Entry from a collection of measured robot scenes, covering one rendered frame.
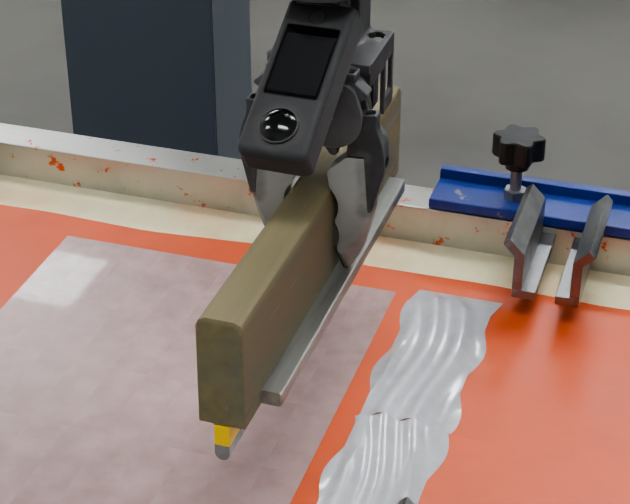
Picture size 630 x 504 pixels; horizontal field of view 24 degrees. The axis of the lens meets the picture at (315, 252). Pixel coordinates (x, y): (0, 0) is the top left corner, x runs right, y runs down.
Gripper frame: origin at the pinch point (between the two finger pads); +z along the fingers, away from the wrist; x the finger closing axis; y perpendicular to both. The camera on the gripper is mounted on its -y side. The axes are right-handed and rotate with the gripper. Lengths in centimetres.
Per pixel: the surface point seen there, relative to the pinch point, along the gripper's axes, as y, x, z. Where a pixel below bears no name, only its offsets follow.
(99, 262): 13.5, 23.5, 13.6
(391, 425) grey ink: -1.3, -6.3, 12.9
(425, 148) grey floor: 223, 43, 110
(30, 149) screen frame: 25.2, 35.7, 10.5
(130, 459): -9.9, 10.3, 13.4
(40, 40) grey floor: 255, 162, 111
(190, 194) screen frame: 25.2, 19.8, 12.5
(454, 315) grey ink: 14.0, -7.4, 13.0
